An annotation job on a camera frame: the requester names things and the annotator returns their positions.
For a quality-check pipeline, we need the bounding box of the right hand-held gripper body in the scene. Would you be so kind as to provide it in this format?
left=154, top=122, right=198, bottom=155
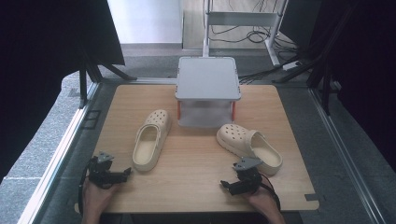
left=232, top=156, right=264, bottom=196

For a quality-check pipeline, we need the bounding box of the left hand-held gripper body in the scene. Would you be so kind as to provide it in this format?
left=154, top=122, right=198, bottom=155
left=88, top=151, right=125, bottom=189

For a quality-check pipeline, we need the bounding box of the person's left hand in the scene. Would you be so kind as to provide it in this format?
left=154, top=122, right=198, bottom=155
left=81, top=179, right=121, bottom=218

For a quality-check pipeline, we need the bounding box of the person's right hand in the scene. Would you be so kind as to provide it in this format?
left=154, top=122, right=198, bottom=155
left=244, top=183, right=283, bottom=217

